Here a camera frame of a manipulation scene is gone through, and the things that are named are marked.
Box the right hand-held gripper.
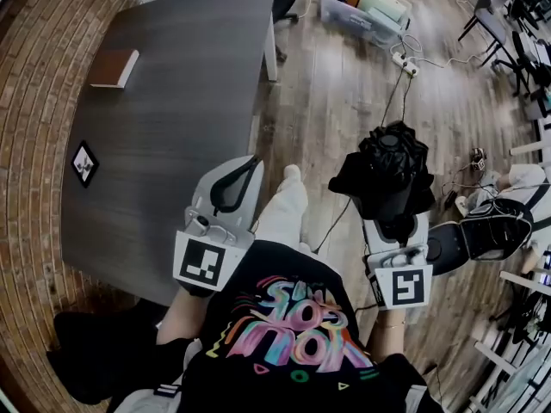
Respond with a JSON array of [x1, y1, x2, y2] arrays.
[[361, 212, 434, 311]]

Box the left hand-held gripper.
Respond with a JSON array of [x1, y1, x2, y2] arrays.
[[173, 154, 267, 297]]

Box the black folding umbrella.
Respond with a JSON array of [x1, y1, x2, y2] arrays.
[[328, 120, 436, 249]]

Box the person's left forearm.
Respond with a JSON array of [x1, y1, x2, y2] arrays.
[[155, 288, 212, 348]]

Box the person's right forearm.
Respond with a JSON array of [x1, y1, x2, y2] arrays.
[[372, 307, 408, 359]]

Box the person's white trousers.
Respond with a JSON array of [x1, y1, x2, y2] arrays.
[[255, 177, 319, 256]]

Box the dark grey table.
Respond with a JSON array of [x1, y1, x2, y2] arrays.
[[59, 0, 279, 307]]

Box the black padded office chair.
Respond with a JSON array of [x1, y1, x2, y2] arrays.
[[428, 199, 534, 277]]

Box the person's black printed t-shirt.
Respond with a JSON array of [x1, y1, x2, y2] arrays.
[[128, 238, 444, 413]]

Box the small black white device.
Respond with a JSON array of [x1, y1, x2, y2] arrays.
[[470, 146, 488, 172]]

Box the white metal rack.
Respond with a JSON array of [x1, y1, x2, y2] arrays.
[[468, 337, 551, 413]]

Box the brown book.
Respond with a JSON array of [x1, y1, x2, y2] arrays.
[[89, 48, 141, 89]]

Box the white power strip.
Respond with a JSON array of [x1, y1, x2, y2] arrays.
[[389, 43, 421, 77]]

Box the clear plastic storage box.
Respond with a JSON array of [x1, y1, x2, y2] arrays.
[[319, 0, 412, 47]]

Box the pale green box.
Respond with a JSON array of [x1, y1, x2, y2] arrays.
[[356, 0, 410, 22]]

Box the grey desk with black legs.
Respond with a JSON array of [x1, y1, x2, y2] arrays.
[[456, 0, 511, 66]]

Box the black cable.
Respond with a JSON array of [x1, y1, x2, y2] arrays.
[[312, 195, 353, 254], [380, 69, 417, 126]]

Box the black picture frame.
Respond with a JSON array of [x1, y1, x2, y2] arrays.
[[71, 139, 101, 188]]

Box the white metal frame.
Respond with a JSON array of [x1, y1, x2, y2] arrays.
[[510, 118, 551, 157]]

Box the white cable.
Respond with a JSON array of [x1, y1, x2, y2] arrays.
[[398, 32, 490, 69]]

